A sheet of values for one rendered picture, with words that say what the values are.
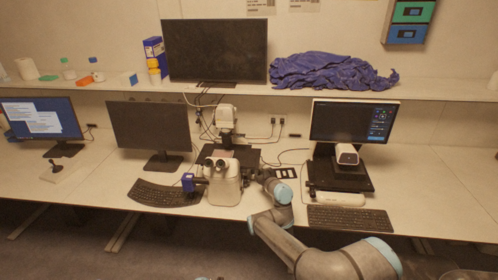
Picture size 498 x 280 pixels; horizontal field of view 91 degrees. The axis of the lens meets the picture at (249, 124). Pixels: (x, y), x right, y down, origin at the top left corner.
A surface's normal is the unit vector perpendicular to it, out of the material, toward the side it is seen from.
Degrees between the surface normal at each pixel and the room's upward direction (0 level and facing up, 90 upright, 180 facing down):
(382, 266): 40
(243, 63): 86
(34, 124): 86
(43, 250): 0
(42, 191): 0
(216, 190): 91
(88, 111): 90
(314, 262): 30
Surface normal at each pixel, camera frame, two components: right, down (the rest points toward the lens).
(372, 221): -0.04, -0.82
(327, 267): -0.44, -0.68
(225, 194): -0.13, 0.51
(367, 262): 0.10, -0.66
